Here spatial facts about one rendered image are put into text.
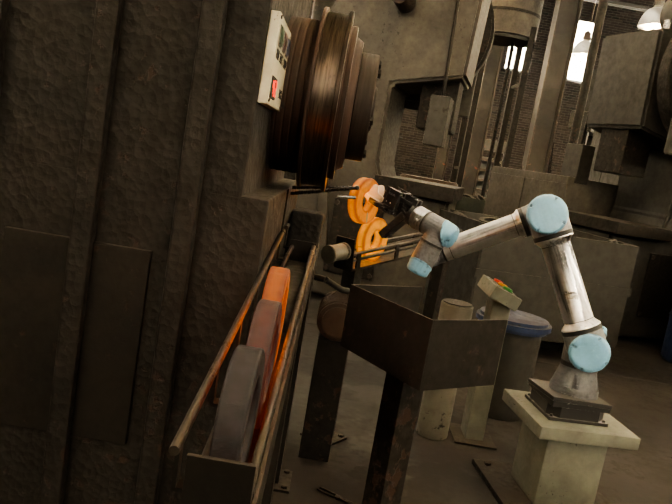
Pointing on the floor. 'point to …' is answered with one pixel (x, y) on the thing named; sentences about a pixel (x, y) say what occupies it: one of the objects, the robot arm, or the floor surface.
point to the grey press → (634, 165)
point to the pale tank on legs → (506, 19)
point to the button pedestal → (479, 402)
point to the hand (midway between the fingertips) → (365, 195)
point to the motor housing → (325, 379)
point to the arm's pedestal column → (545, 472)
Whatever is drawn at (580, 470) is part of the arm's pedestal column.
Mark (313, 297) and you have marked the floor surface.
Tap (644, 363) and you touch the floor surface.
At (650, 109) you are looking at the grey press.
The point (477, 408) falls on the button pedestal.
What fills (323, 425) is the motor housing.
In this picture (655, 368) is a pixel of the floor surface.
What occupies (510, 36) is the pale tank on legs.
